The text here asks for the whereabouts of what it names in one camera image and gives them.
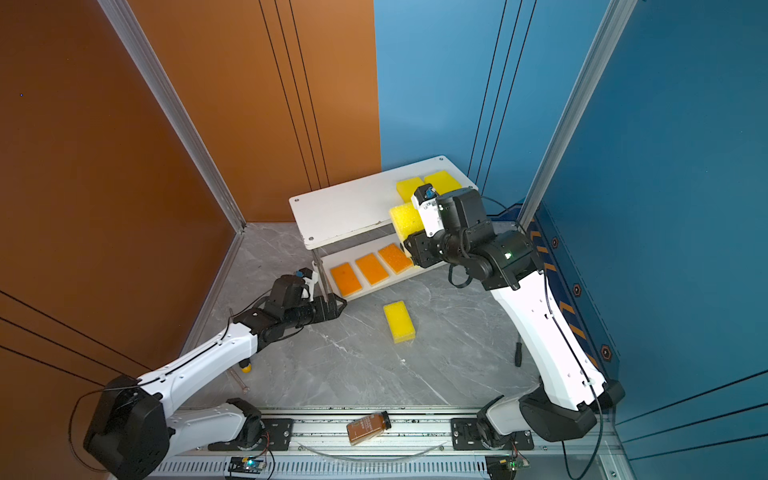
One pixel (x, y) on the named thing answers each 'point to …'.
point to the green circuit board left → (246, 465)
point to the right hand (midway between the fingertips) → (419, 236)
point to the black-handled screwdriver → (518, 354)
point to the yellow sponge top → (443, 182)
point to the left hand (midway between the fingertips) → (338, 301)
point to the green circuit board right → (504, 466)
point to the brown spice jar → (366, 428)
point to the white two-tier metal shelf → (344, 220)
